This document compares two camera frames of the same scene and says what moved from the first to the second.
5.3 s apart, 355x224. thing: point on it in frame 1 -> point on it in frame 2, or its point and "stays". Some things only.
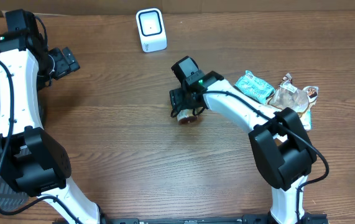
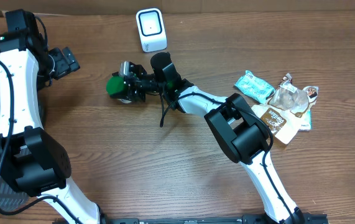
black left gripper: x=68 y=62 stays
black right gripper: x=183 y=104 -> x=137 y=94
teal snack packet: x=256 y=87 stays
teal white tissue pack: x=306 y=119 stays
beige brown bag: x=286 y=96 stays
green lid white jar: x=186 y=116 -> x=117 y=89
